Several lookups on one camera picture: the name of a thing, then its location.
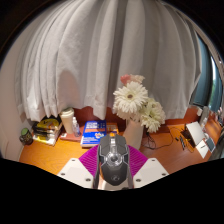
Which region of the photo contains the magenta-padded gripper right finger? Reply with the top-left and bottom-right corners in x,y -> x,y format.
127,145 -> 170,189

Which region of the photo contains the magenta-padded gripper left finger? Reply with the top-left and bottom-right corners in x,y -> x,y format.
57,144 -> 102,190

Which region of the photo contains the dark grey computer mouse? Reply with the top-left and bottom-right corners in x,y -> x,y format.
97,134 -> 131,187

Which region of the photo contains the flat red book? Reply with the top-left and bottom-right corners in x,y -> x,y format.
59,131 -> 84,143

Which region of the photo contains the white ceramic vase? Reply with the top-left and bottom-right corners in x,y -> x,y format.
122,118 -> 145,150

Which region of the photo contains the clear pump bottle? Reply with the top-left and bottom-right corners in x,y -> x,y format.
71,116 -> 82,138

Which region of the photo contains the blue book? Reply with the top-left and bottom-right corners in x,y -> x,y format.
80,120 -> 108,148

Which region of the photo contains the thick black book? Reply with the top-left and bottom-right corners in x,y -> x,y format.
33,130 -> 61,139

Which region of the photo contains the thin black book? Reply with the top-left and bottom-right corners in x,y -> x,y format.
32,124 -> 63,135

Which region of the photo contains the cream lidded tumbler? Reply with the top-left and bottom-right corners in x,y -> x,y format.
59,107 -> 76,135

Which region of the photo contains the yellow and black book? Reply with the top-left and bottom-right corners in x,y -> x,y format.
35,118 -> 62,131

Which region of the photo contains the white paper pad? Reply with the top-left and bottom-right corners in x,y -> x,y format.
194,139 -> 210,159

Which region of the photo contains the white flat device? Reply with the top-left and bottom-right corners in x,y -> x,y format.
184,121 -> 207,147

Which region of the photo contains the dark mug with green inside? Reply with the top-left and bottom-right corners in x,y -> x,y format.
19,127 -> 34,146

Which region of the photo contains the white flower bouquet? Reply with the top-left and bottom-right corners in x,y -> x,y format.
112,73 -> 167,134

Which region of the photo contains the dark framed window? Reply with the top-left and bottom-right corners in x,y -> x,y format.
191,33 -> 224,111

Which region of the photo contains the white pleated curtain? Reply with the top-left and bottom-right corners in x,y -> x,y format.
14,0 -> 203,123

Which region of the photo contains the black cable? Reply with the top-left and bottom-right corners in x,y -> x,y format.
143,125 -> 184,151

